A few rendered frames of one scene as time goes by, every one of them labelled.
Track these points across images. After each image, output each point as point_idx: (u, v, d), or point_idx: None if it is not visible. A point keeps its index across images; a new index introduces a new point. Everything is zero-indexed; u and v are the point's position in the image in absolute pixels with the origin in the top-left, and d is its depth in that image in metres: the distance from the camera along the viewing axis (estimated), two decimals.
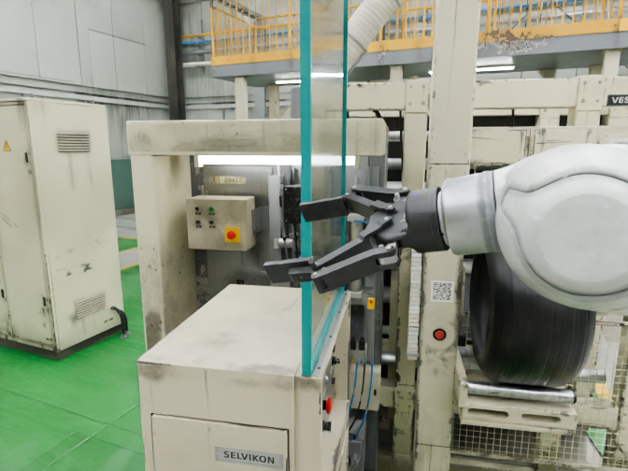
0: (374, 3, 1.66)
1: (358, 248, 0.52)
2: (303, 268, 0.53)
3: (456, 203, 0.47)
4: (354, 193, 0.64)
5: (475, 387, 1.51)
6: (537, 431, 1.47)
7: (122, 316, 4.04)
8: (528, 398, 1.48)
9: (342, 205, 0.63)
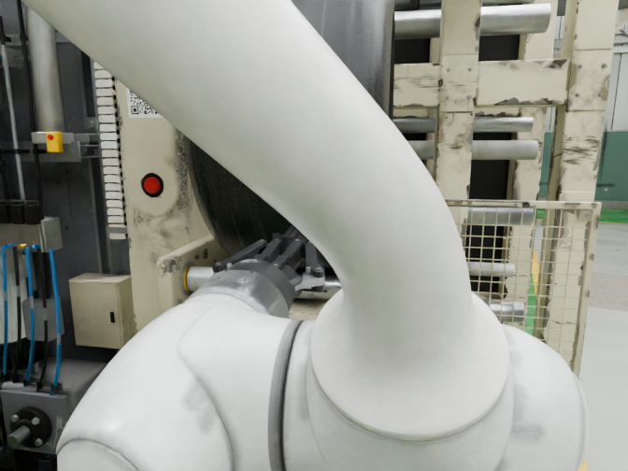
0: None
1: None
2: None
3: None
4: None
5: None
6: None
7: None
8: None
9: None
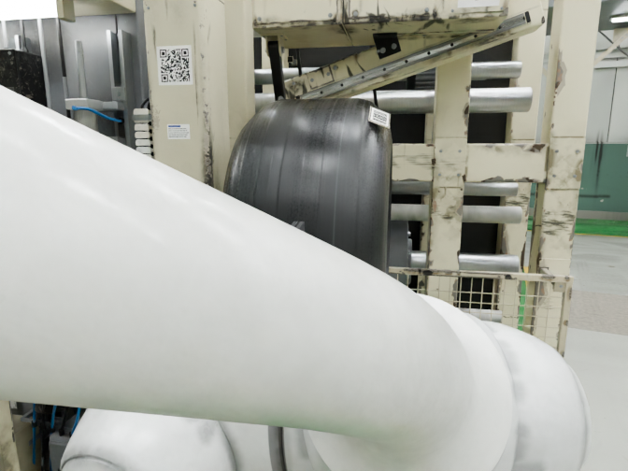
0: None
1: None
2: None
3: None
4: None
5: None
6: None
7: None
8: None
9: None
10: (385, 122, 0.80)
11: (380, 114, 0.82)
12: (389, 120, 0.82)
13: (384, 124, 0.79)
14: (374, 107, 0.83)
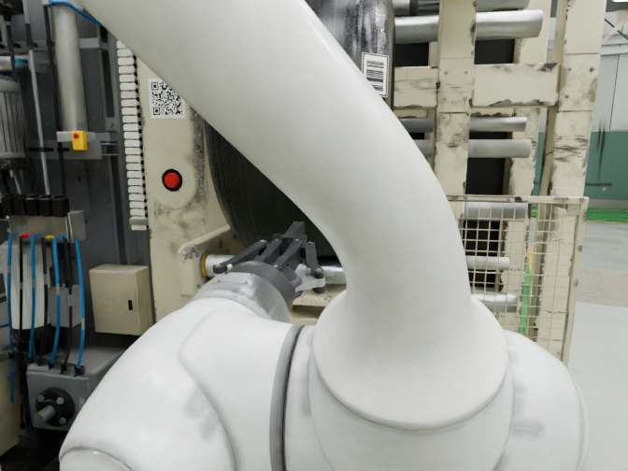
0: None
1: None
2: None
3: None
4: None
5: (221, 254, 0.87)
6: None
7: None
8: (304, 261, 0.82)
9: None
10: (381, 87, 0.64)
11: (376, 65, 0.64)
12: (387, 74, 0.64)
13: (380, 92, 0.64)
14: (366, 53, 0.63)
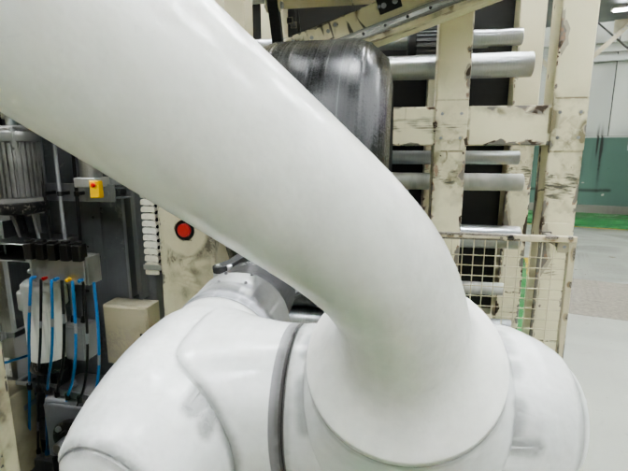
0: None
1: None
2: None
3: None
4: None
5: None
6: None
7: None
8: (306, 319, 0.87)
9: None
10: None
11: None
12: None
13: None
14: None
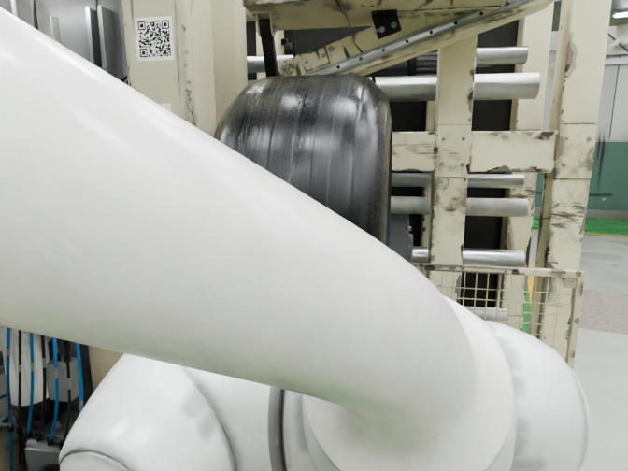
0: None
1: None
2: None
3: None
4: None
5: None
6: None
7: None
8: None
9: None
10: None
11: None
12: None
13: None
14: None
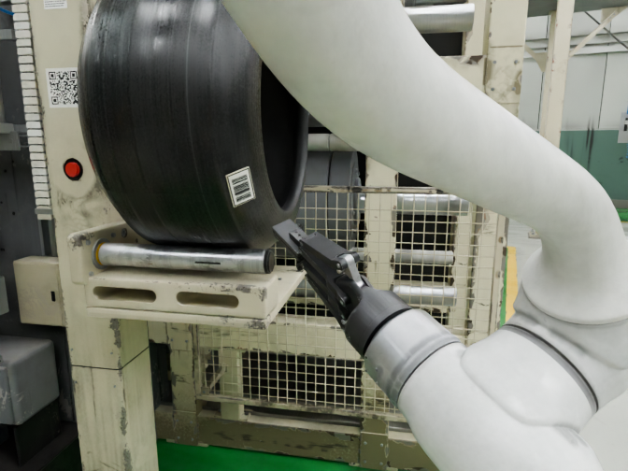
0: None
1: None
2: None
3: (433, 318, 0.45)
4: None
5: (112, 265, 0.87)
6: (205, 323, 0.81)
7: None
8: None
9: None
10: (249, 193, 0.72)
11: (240, 180, 0.70)
12: (251, 181, 0.71)
13: (249, 198, 0.73)
14: (230, 175, 0.68)
